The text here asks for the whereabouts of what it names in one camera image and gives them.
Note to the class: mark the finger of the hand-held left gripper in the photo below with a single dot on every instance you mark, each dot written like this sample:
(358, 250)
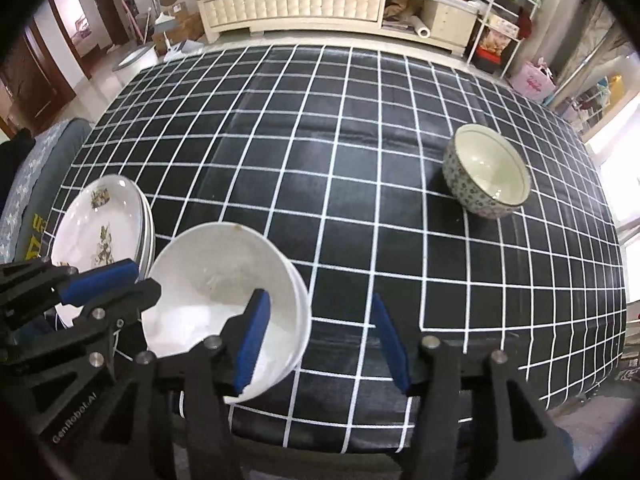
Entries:
(100, 280)
(130, 297)

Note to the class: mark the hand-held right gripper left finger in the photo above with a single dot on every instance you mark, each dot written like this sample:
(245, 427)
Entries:
(252, 340)

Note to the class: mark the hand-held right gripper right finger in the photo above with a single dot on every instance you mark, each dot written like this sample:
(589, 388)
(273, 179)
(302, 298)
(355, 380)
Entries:
(392, 345)

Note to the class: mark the large white floral bowl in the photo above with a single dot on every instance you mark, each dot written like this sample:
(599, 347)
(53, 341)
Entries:
(280, 375)

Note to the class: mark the white plate gold print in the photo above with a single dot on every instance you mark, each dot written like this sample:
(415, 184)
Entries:
(95, 230)

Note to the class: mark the white plate pink flowers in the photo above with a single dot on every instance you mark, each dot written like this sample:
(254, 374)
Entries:
(150, 240)

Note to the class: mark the white bowl grey pattern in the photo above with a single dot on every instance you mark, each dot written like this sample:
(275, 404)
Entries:
(215, 270)

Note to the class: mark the black checkered tablecloth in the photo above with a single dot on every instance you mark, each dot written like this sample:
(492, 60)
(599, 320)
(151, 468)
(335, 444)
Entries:
(350, 185)

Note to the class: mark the green patterned bowl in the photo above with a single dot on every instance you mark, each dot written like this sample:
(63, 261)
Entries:
(492, 170)

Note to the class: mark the dark wooden door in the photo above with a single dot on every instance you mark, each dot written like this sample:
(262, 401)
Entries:
(35, 75)

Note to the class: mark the round grey white basin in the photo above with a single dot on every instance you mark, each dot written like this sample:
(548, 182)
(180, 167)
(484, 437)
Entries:
(135, 60)

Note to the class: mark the cardboard boxes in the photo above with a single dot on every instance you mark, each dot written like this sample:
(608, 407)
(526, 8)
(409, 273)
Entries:
(177, 27)

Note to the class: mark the pink bag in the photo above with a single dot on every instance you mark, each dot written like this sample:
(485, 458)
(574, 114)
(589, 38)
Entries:
(532, 82)

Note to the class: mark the white paper roll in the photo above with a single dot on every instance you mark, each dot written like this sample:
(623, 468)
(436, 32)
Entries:
(420, 27)

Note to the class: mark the cream tufted cabinet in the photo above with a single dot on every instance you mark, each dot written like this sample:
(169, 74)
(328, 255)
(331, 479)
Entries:
(300, 7)

